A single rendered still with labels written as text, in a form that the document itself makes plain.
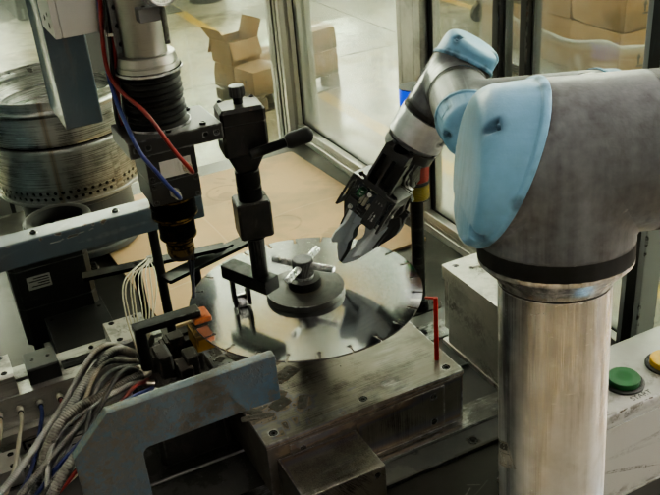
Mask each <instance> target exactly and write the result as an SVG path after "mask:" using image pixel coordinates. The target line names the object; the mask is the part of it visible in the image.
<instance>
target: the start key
mask: <svg viewBox="0 0 660 495"><path fill-rule="evenodd" d="M640 381H641V378H640V375H639V374H638V373H637V372H636V371H635V370H633V369H631V368H628V367H615V368H612V369H611V370H609V385H610V386H612V387H613V388H615V389H618V390H622V391H632V390H635V389H637V388H638V387H639V386H640Z"/></svg>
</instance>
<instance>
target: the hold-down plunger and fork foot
mask: <svg viewBox="0 0 660 495"><path fill-rule="evenodd" d="M247 243H248V250H249V258H250V264H248V263H245V262H242V261H239V260H237V259H235V258H233V259H231V260H229V261H228V262H226V263H224V264H222V265H221V266H220V267H221V274H222V278H223V279H226V280H228V281H229V284H230V290H231V297H232V302H233V304H234V307H239V306H238V299H237V293H236V286H235V283H236V284H238V285H241V286H243V287H245V292H246V296H247V302H248V304H252V299H251V292H250V290H254V291H256V292H259V293H261V294H263V295H265V296H267V295H268V294H270V293H272V292H273V291H275V290H276V289H278V288H279V280H278V275H277V274H274V273H272V272H269V271H268V263H267V255H266V248H265V241H264V239H263V240H260V241H255V242H251V241H247Z"/></svg>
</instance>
